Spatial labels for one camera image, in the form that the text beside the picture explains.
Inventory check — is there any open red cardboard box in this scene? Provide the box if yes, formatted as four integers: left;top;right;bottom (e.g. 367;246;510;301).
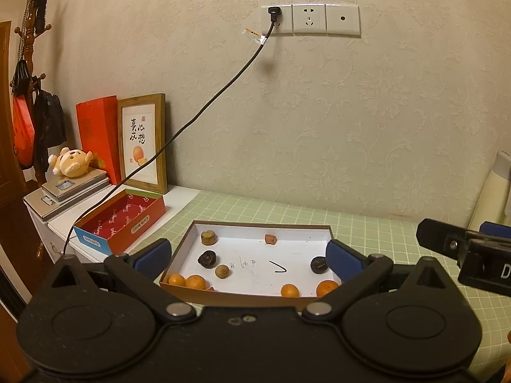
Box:
73;188;167;255

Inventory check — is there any brown box with white inside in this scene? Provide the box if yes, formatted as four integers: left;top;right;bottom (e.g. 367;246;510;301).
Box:
159;219;344;311

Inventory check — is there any wooden picture frame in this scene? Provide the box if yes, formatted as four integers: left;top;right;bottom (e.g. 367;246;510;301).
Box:
117;93;169;195

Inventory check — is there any green checked tablecloth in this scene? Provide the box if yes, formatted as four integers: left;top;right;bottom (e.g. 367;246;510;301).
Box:
157;189;511;383

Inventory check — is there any black hanging jacket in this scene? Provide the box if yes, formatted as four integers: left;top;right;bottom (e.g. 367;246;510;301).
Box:
32;90;68;173

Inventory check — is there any black handbag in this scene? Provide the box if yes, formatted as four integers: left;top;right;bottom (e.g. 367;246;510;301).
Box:
10;60;33;96

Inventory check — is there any white cabinet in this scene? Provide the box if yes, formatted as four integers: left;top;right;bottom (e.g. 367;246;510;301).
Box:
23;184;200;266

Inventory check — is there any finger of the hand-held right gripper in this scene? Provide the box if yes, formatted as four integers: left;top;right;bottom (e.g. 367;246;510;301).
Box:
416;218;474;257
478;221;511;241

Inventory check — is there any brown wooden door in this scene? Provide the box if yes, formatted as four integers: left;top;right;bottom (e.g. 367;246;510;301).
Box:
0;20;44;376

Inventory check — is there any red bag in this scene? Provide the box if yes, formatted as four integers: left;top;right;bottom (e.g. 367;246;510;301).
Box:
11;88;36;169

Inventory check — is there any white wall plate, round hole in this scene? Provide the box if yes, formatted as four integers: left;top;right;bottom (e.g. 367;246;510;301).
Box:
325;3;362;38

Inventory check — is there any beige teddy bear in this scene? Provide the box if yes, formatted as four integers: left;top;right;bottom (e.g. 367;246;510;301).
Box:
48;147;93;178

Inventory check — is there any white wall socket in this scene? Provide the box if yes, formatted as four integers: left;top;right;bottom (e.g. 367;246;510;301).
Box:
261;4;294;36
293;3;327;35

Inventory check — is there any black hanging scarf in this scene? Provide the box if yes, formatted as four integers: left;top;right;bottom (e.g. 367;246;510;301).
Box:
34;0;51;36

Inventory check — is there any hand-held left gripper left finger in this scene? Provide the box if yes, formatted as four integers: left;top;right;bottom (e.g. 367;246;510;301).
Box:
40;238;197;322

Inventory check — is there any cream thermos jug, grey lid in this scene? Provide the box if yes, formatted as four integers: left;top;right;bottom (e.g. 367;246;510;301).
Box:
467;149;511;232

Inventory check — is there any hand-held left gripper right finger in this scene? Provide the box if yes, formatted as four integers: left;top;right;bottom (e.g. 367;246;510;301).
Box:
301;239;460;322

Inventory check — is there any dark power cable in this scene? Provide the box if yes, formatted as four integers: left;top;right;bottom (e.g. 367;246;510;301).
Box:
60;20;276;256

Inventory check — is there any red paper envelope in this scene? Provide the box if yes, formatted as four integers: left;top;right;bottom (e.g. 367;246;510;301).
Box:
76;95;122;186

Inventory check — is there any silver kitchen scale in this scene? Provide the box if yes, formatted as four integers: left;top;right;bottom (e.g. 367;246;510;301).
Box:
41;168;110;207

